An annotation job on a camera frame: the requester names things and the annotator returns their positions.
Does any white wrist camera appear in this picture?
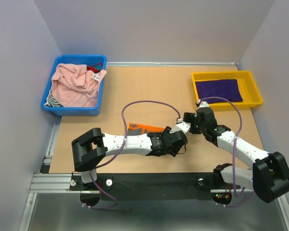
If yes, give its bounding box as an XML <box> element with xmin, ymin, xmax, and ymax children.
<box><xmin>170</xmin><ymin>117</ymin><xmax>191</xmax><ymax>134</ymax></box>
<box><xmin>196</xmin><ymin>100</ymin><xmax>210</xmax><ymax>108</ymax></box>

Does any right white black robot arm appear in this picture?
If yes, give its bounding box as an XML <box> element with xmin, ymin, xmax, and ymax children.
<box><xmin>183</xmin><ymin>107</ymin><xmax>289</xmax><ymax>203</ymax></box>

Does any orange towel with grey spots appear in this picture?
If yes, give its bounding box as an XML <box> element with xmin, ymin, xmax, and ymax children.
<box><xmin>127</xmin><ymin>123</ymin><xmax>164</xmax><ymax>136</ymax></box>

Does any red teal towel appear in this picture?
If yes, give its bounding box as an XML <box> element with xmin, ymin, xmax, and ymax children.
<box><xmin>87</xmin><ymin>63</ymin><xmax>103</xmax><ymax>73</ymax></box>

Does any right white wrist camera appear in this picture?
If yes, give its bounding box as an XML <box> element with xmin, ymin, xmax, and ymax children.
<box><xmin>196</xmin><ymin>100</ymin><xmax>210</xmax><ymax>108</ymax></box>

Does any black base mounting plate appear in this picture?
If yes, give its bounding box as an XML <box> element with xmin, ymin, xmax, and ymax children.
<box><xmin>69</xmin><ymin>173</ymin><xmax>231</xmax><ymax>202</ymax></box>

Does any purple towel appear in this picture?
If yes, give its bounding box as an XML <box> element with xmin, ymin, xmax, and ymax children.
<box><xmin>195</xmin><ymin>79</ymin><xmax>243</xmax><ymax>103</ymax></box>

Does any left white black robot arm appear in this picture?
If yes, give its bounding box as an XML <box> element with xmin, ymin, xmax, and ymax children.
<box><xmin>71</xmin><ymin>123</ymin><xmax>190</xmax><ymax>190</ymax></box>

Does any yellow plastic tray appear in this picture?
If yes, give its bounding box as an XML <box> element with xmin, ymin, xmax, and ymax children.
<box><xmin>191</xmin><ymin>71</ymin><xmax>263</xmax><ymax>111</ymax></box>

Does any pink towel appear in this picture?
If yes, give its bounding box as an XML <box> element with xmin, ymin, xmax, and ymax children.
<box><xmin>51</xmin><ymin>64</ymin><xmax>107</xmax><ymax>107</ymax></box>

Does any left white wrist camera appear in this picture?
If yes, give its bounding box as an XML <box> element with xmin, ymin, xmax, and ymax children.
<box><xmin>170</xmin><ymin>117</ymin><xmax>191</xmax><ymax>134</ymax></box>

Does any grey white striped towel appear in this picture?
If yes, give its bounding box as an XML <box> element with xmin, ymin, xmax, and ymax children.
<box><xmin>44</xmin><ymin>91</ymin><xmax>63</xmax><ymax>107</ymax></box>

